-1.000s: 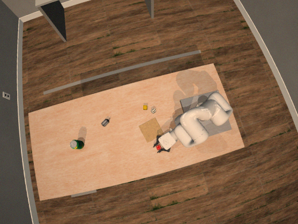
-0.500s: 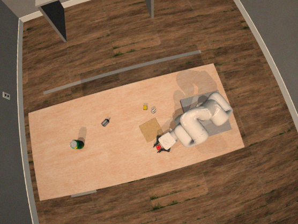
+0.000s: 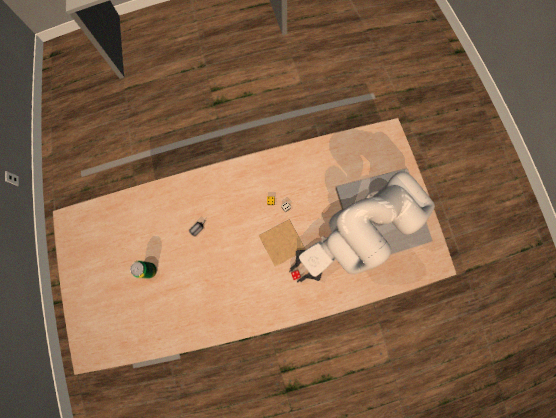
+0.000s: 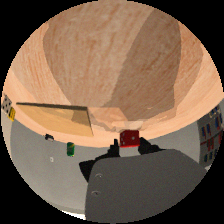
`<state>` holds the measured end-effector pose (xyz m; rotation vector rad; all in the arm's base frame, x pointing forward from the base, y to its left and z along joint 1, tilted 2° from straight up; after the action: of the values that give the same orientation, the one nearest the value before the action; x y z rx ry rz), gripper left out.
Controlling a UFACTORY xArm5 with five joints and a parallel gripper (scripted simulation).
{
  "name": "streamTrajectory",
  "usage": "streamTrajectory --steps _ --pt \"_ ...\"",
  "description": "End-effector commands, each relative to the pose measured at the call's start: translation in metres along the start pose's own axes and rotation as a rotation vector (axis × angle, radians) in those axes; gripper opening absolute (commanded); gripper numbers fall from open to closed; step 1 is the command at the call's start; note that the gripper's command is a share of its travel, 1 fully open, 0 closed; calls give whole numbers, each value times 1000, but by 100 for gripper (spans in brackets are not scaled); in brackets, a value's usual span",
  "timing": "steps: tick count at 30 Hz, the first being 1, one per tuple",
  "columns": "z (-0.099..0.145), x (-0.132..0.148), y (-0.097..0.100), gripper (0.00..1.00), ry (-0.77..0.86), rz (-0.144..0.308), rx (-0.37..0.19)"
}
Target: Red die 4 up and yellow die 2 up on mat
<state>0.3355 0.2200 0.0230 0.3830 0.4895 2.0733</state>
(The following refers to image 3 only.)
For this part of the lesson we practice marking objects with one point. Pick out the green drink can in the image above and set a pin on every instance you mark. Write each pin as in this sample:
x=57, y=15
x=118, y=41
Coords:
x=143, y=269

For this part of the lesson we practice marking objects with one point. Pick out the tan square mat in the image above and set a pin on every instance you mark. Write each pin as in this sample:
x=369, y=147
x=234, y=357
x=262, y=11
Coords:
x=281, y=242

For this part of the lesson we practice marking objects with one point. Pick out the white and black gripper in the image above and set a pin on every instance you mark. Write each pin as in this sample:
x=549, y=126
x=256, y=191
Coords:
x=315, y=259

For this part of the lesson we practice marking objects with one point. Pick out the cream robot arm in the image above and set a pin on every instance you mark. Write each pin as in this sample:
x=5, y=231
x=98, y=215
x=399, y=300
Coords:
x=355, y=223

